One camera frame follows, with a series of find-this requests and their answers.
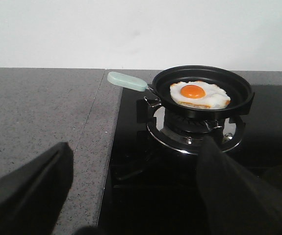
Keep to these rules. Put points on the fried egg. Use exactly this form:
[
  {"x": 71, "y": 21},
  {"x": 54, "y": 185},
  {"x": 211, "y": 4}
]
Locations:
[{"x": 200, "y": 95}]

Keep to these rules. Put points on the black frying pan mint handle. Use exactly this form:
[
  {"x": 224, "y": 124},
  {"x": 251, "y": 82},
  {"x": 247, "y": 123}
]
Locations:
[{"x": 236, "y": 87}]

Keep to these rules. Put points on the black glass gas hob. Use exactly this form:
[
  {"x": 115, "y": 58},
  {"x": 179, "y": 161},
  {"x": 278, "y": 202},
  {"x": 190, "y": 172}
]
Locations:
[{"x": 168, "y": 175}]

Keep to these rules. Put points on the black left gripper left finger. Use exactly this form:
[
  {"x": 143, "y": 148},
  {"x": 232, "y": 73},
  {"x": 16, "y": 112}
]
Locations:
[{"x": 32, "y": 196}]

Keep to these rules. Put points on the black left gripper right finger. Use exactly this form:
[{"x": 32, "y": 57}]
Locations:
[{"x": 237, "y": 201}]

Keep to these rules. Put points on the left black burner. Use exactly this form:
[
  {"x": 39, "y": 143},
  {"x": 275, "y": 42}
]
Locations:
[{"x": 184, "y": 124}]

